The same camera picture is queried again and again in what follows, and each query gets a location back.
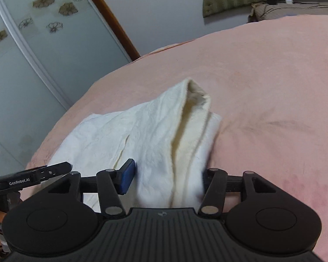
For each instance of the frosted flower-print wardrobe door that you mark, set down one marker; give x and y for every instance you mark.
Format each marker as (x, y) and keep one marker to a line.
(43, 60)

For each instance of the brown wooden door frame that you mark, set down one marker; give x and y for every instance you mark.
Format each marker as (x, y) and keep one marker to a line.
(112, 19)

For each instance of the striped pillow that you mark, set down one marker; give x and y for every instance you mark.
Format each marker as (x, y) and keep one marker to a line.
(289, 11)

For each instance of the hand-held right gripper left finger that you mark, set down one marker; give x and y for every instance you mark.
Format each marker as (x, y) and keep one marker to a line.
(127, 175)

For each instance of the white towel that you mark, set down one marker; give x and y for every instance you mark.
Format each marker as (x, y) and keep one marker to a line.
(153, 131)

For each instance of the pink bed blanket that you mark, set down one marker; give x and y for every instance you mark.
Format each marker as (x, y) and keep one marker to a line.
(262, 87)

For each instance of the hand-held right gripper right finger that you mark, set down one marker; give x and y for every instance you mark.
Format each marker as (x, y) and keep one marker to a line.
(214, 180)

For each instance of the white charger plug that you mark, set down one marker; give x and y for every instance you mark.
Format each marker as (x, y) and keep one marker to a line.
(288, 1)

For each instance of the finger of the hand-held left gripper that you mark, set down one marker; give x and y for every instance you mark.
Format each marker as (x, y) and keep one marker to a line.
(54, 169)

